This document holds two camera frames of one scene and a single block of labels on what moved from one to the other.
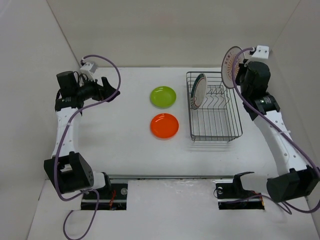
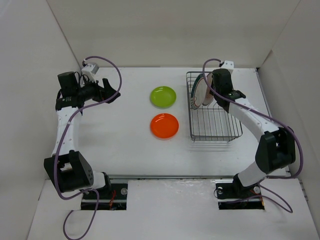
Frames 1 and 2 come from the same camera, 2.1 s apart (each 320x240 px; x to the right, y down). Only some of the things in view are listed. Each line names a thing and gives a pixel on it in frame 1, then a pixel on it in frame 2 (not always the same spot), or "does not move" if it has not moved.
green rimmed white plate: (199, 91) does not move
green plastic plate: (163, 97) does not move
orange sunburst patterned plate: (227, 64) → (209, 98)
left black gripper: (97, 87) does not move
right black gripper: (243, 67) → (212, 86)
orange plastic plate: (164, 125) does not move
